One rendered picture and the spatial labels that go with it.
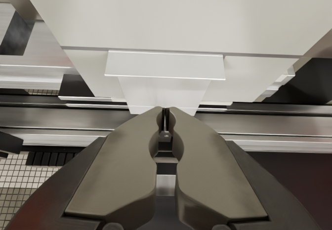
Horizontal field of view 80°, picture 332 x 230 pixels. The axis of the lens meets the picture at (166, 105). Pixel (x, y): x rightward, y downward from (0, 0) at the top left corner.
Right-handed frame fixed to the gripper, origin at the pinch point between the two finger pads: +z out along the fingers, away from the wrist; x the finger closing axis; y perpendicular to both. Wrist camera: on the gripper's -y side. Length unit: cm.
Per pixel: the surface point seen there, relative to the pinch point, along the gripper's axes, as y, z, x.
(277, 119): 17.9, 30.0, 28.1
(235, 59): -2.6, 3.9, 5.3
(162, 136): 15.6, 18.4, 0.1
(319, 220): 55, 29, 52
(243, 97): 2.5, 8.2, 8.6
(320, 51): 0.0, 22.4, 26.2
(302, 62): 37, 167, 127
